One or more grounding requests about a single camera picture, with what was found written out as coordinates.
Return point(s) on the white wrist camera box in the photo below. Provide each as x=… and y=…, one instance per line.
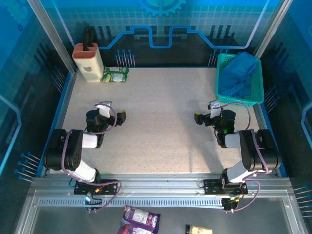
x=215, y=109
x=104, y=111

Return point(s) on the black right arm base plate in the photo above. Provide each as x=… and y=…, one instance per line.
x=214, y=186

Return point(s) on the teal plastic basket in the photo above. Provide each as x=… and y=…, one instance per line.
x=257, y=90

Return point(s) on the green snack packet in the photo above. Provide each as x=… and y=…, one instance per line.
x=114, y=77

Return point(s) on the purple snack packet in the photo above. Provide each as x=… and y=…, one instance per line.
x=139, y=219

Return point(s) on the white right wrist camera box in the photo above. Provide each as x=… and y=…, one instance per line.
x=215, y=109

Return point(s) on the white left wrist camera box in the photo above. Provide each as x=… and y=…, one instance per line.
x=104, y=111

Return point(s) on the beige knife block orange top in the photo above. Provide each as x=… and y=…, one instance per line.
x=89, y=65

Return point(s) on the aluminium frame post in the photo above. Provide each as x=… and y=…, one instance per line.
x=52, y=36
x=270, y=31

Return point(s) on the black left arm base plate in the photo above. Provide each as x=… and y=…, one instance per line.
x=83, y=189

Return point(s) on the pale yellow snack packet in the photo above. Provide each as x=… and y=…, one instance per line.
x=198, y=229

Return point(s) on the blue t-shirt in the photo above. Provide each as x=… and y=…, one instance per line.
x=239, y=73

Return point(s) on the aluminium frame rail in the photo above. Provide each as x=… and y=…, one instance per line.
x=158, y=186

